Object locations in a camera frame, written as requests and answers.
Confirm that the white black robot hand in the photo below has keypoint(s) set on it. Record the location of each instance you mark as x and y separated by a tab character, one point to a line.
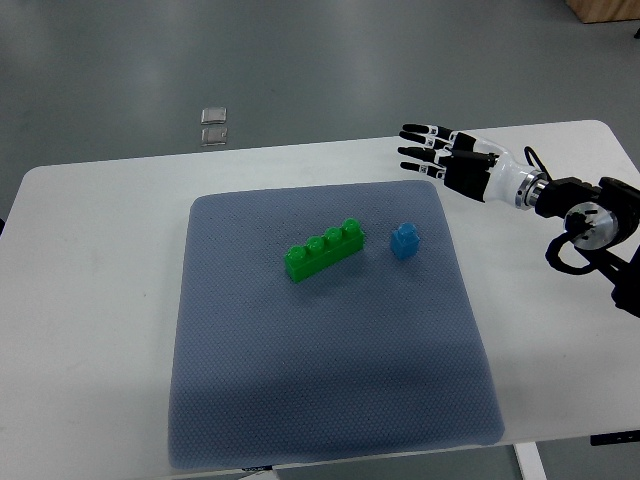
472	166

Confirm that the blue toy block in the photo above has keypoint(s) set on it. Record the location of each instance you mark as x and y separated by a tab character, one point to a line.
405	241

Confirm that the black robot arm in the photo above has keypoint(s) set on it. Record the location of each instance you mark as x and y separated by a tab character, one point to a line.
595	218

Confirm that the green four-stud toy block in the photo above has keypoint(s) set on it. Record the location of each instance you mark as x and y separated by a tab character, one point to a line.
322	251

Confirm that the wooden box corner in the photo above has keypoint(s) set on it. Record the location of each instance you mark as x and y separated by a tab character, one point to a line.
603	11

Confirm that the blue-grey mesh mat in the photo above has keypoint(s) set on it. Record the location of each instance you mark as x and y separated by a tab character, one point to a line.
371	355

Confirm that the upper metal floor plate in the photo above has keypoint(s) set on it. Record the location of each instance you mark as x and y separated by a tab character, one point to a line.
213	115

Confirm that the metal floor plate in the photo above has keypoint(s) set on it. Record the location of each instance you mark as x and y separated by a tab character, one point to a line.
213	115
214	135

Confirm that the lower metal floor plate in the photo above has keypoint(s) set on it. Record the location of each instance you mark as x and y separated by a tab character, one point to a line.
214	135

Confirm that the white table leg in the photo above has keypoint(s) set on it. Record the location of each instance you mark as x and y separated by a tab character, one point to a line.
529	461

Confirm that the black table controller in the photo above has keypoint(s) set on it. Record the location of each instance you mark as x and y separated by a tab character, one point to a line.
615	438

